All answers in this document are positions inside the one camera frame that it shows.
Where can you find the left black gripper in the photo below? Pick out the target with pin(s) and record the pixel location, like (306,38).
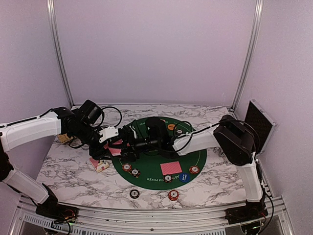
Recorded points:
(97,153)

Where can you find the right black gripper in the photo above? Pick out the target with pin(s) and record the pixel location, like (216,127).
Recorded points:
(132,153)

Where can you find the red playing card deck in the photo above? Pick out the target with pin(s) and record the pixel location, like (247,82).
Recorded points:
(113,150)

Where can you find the red chips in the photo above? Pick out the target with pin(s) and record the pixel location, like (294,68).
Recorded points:
(194,169)
(127,167)

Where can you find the orange big blind button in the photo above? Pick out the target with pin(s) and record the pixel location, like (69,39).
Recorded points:
(171,127)

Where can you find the card dealt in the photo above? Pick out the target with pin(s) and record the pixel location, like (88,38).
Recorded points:
(171,168)

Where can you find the black poker chip stack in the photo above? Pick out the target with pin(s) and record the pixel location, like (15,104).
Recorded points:
(134,194)

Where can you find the blue small blind button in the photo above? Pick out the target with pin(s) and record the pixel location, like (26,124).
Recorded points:
(184,177)

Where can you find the red poker chip stack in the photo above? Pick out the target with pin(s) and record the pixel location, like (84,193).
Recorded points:
(173,195)

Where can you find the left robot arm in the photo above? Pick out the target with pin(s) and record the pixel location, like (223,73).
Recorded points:
(25,143)

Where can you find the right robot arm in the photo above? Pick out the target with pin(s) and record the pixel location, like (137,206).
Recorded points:
(238,140)

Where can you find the woven bamboo tray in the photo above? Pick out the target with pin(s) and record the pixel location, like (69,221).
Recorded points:
(64,138)

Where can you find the playing card box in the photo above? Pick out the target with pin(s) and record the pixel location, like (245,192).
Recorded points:
(99,165)

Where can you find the round green poker mat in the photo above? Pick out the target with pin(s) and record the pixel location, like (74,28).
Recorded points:
(151,176)

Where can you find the aluminium poker chip case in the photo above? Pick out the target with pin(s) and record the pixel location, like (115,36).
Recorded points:
(262,123)

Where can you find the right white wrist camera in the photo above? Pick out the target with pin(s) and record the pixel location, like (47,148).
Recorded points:
(134,131)

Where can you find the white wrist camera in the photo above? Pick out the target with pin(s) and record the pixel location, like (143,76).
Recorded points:
(108,133)
(134,131)

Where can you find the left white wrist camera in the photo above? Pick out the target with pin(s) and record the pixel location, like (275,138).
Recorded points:
(108,133)

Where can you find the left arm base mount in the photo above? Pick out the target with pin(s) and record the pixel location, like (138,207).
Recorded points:
(61,213)

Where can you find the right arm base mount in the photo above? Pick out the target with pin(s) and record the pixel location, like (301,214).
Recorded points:
(243,214)

